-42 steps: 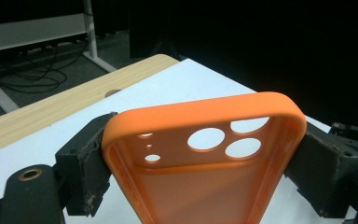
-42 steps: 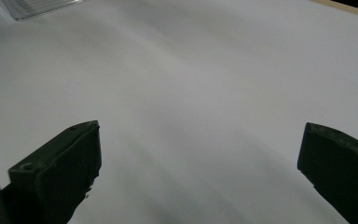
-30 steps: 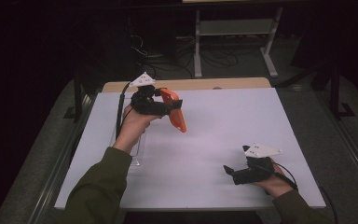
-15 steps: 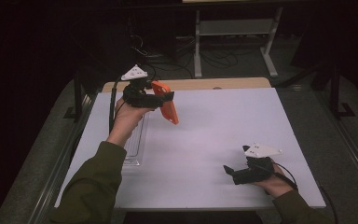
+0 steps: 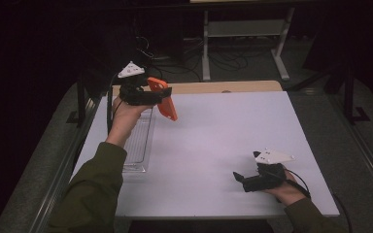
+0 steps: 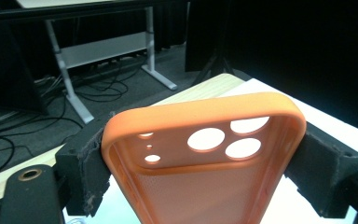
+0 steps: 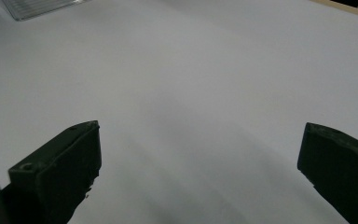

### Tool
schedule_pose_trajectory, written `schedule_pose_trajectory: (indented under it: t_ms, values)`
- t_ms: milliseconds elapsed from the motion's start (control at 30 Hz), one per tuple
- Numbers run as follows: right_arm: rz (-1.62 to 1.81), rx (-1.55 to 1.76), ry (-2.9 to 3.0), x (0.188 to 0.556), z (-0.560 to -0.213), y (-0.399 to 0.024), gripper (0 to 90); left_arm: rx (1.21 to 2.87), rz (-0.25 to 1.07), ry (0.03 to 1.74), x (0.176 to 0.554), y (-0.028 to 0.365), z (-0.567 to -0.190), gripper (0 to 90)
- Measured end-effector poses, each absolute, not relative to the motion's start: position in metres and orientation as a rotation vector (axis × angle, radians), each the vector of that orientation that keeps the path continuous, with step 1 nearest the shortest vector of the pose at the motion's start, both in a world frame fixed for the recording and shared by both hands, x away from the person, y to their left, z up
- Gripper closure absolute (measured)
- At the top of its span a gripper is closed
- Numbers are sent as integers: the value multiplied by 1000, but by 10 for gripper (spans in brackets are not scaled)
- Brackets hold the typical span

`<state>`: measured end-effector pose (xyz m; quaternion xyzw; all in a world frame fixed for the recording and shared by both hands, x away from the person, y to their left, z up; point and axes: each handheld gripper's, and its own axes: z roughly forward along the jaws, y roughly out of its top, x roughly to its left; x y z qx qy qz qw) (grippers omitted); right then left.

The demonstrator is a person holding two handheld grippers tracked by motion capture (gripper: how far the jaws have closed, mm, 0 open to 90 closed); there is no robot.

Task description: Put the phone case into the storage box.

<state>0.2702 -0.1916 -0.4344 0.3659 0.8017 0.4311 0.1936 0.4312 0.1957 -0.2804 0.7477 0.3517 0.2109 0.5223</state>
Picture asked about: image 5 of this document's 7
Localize orange phone case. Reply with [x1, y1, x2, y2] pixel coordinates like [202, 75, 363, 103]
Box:
[146, 76, 179, 122]

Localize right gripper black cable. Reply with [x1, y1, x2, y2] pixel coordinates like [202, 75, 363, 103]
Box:
[283, 167, 355, 233]

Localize person's left hand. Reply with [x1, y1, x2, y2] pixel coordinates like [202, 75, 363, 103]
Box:
[104, 96, 153, 150]

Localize black metal stand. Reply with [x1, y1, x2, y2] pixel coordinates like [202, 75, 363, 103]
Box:
[65, 77, 93, 129]
[342, 62, 372, 126]

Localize black floor cables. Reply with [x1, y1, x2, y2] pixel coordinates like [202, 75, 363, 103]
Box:
[131, 32, 275, 83]

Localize person's right hand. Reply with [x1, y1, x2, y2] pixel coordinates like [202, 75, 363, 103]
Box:
[264, 169, 309, 208]

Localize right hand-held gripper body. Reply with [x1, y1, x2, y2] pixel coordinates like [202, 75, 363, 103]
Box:
[242, 148, 296, 194]

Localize grey metal rail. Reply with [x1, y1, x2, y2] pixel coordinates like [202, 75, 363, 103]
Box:
[329, 93, 373, 199]
[28, 96, 102, 233]

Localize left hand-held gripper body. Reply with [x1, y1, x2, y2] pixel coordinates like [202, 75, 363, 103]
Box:
[117, 60, 160, 107]

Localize white metal desk frame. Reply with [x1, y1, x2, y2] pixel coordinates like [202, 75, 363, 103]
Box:
[201, 6, 296, 83]

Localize clear plastic tray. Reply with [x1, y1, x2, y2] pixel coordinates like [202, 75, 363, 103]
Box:
[121, 108, 157, 174]

